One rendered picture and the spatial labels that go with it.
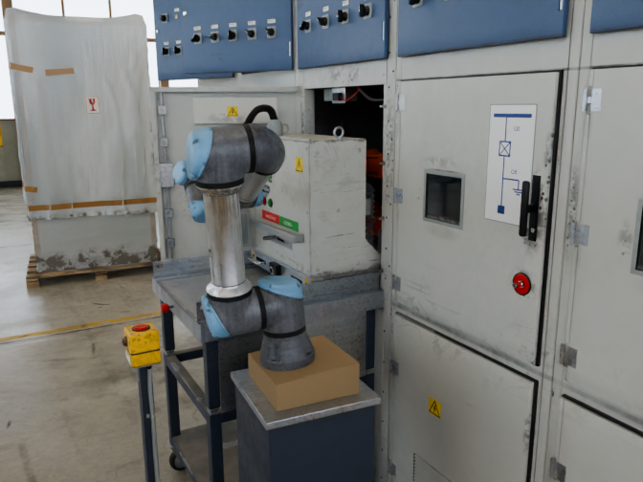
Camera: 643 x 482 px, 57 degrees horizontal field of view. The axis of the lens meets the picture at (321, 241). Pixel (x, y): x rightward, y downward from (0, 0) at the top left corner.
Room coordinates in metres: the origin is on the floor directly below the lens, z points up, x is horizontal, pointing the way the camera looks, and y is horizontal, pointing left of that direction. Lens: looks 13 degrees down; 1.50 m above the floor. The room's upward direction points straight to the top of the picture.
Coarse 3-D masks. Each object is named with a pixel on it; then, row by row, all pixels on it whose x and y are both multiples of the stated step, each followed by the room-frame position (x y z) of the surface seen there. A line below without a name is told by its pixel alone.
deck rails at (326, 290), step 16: (208, 256) 2.33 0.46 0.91; (160, 272) 2.24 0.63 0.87; (176, 272) 2.27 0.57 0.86; (192, 272) 2.30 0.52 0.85; (208, 272) 2.31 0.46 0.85; (304, 288) 1.92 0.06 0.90; (320, 288) 1.95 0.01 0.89; (336, 288) 1.98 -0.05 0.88; (352, 288) 2.02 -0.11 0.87; (368, 288) 2.05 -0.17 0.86
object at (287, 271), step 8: (256, 256) 2.36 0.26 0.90; (264, 256) 2.29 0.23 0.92; (256, 264) 2.36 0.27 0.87; (264, 264) 2.29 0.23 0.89; (280, 264) 2.16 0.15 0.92; (280, 272) 2.16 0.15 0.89; (288, 272) 2.10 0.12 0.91; (296, 272) 2.04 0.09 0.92; (312, 280) 1.95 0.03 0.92; (320, 280) 1.96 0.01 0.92
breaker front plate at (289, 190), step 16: (288, 144) 2.11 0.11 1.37; (304, 144) 2.00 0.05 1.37; (288, 160) 2.11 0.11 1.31; (304, 160) 2.00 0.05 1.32; (272, 176) 2.24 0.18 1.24; (288, 176) 2.11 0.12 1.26; (304, 176) 2.00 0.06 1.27; (272, 192) 2.24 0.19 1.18; (288, 192) 2.12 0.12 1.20; (304, 192) 2.00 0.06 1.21; (256, 208) 2.38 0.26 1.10; (272, 208) 2.24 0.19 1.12; (288, 208) 2.12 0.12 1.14; (304, 208) 2.01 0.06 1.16; (272, 224) 2.25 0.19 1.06; (304, 224) 2.01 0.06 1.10; (256, 240) 2.39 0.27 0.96; (272, 240) 2.24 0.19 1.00; (304, 240) 2.01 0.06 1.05; (272, 256) 2.25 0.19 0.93; (288, 256) 2.12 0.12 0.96; (304, 256) 2.01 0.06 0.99; (304, 272) 2.01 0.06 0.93
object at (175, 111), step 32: (160, 96) 2.50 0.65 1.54; (192, 96) 2.55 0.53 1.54; (224, 96) 2.57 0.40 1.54; (256, 96) 2.60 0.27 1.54; (288, 96) 2.62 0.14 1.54; (160, 128) 2.52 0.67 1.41; (192, 128) 2.54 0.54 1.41; (160, 160) 2.52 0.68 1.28; (160, 192) 2.49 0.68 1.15; (160, 224) 2.49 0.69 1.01; (192, 224) 2.54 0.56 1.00; (192, 256) 2.54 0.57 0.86
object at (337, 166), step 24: (312, 144) 1.98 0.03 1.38; (336, 144) 2.02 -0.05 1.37; (360, 144) 2.07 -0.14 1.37; (312, 168) 1.98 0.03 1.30; (336, 168) 2.02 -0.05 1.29; (360, 168) 2.07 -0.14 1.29; (312, 192) 1.98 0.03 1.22; (336, 192) 2.02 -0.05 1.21; (360, 192) 2.07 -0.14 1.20; (312, 216) 1.98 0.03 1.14; (336, 216) 2.02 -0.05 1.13; (360, 216) 2.07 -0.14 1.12; (312, 240) 1.98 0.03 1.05; (336, 240) 2.02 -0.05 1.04; (360, 240) 2.07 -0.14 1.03; (312, 264) 1.98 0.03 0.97; (336, 264) 2.02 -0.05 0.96; (360, 264) 2.07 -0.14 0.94
